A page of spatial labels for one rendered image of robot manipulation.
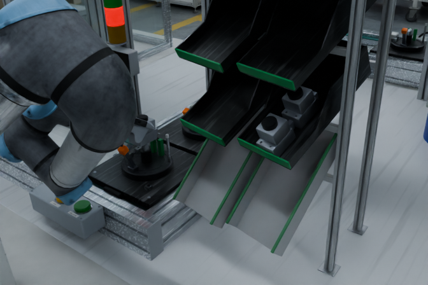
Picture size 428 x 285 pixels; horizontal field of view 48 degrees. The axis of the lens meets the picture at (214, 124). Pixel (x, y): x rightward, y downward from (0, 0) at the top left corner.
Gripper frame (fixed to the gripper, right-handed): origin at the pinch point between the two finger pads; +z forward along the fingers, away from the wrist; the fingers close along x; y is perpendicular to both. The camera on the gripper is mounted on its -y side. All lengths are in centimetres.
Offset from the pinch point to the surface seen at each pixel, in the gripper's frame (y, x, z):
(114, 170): 15.2, -6.0, 2.1
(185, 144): 2.9, 0.8, 19.6
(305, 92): -16.2, 45.1, -10.6
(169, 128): -0.1, -9.7, 23.7
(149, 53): -30, -82, 82
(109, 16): -24.0, -18.4, -6.4
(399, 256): 11, 64, 28
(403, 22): -198, -79, 471
